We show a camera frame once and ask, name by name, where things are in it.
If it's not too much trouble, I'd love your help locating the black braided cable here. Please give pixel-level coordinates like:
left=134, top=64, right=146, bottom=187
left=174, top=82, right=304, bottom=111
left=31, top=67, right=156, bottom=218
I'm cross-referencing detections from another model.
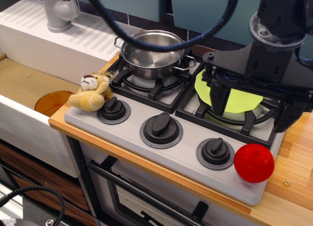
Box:
left=83, top=0, right=239, bottom=53

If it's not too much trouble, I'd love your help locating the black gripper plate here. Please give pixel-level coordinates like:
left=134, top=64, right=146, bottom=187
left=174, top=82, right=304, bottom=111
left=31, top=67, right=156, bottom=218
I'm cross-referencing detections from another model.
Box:
left=202, top=43, right=313, bottom=133

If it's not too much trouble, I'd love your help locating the black burner grate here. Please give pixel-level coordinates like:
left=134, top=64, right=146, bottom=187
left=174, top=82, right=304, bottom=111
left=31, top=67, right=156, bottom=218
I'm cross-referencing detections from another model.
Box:
left=176, top=72, right=284, bottom=148
left=106, top=49, right=201, bottom=113

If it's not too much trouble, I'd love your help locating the stainless steel pot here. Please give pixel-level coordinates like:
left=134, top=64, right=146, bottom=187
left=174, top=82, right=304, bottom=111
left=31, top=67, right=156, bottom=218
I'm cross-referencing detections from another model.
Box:
left=113, top=30, right=196, bottom=80

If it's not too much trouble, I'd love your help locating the black oven door handle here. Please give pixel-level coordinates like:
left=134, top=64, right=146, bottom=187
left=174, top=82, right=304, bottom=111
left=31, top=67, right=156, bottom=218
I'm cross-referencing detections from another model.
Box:
left=88, top=158, right=208, bottom=226

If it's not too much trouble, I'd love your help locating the grey toy stove top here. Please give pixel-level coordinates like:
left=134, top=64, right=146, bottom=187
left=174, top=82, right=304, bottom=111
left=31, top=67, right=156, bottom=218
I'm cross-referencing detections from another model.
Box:
left=64, top=51, right=284, bottom=205

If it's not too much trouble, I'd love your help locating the black right stove knob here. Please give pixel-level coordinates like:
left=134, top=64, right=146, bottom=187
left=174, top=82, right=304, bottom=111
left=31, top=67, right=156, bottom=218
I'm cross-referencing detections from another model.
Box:
left=196, top=138, right=235, bottom=171

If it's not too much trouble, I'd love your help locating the orange sink drain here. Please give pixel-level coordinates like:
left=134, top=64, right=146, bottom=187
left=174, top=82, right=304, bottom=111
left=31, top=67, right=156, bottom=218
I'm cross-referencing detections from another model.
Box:
left=34, top=90, right=73, bottom=117

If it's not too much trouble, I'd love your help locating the black cable lower left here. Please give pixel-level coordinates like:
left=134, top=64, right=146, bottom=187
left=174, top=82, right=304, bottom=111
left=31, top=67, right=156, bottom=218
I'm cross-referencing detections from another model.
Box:
left=0, top=185, right=66, bottom=226

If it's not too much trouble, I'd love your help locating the white toy sink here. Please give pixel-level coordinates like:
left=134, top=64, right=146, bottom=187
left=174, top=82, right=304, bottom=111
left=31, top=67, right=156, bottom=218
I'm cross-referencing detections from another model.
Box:
left=0, top=0, right=118, bottom=178

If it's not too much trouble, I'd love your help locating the black left stove knob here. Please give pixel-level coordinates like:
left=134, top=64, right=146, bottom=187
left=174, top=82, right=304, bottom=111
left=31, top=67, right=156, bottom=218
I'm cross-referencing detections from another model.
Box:
left=97, top=97, right=131, bottom=125

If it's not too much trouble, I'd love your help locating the light green plate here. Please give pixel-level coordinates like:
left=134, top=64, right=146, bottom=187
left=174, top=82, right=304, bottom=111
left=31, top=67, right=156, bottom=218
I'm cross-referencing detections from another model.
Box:
left=194, top=70, right=264, bottom=113

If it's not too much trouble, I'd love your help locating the oven door window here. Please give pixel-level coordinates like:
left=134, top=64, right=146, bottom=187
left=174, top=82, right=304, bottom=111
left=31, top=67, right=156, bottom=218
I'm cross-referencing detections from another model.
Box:
left=113, top=185, right=192, bottom=226

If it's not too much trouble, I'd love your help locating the yellow stuffed lion toy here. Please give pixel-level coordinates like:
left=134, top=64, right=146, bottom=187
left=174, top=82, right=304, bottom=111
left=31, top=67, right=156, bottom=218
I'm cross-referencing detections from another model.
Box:
left=68, top=71, right=113, bottom=112

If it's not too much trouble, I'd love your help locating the black middle stove knob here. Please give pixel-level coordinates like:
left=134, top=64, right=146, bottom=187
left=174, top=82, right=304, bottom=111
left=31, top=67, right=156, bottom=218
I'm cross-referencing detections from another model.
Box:
left=139, top=112, right=183, bottom=149

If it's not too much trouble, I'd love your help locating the black left burner grate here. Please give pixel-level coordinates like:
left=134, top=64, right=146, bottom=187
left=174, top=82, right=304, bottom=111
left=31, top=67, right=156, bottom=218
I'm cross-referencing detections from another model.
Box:
left=106, top=49, right=201, bottom=113

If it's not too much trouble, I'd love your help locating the brown wooden drawer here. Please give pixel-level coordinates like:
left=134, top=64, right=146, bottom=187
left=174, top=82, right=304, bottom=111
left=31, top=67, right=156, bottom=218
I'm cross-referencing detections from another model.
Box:
left=0, top=141, right=98, bottom=226

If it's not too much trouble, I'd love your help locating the red plastic apple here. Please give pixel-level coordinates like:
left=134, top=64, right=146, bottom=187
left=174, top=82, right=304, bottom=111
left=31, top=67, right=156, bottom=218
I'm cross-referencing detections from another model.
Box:
left=234, top=143, right=275, bottom=183

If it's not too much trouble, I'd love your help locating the grey toy faucet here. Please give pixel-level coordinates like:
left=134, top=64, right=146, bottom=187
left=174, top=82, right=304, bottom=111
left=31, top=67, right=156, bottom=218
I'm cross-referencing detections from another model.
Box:
left=43, top=0, right=80, bottom=33

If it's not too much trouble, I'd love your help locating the black stove knob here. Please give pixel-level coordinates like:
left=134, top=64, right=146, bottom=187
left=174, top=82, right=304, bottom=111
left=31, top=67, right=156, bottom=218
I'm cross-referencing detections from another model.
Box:
left=139, top=112, right=183, bottom=149
left=196, top=138, right=235, bottom=171
left=97, top=97, right=131, bottom=125

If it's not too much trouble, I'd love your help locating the black right burner grate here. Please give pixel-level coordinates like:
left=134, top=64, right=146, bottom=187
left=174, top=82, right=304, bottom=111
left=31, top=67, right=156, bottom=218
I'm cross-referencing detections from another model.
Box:
left=176, top=72, right=284, bottom=148

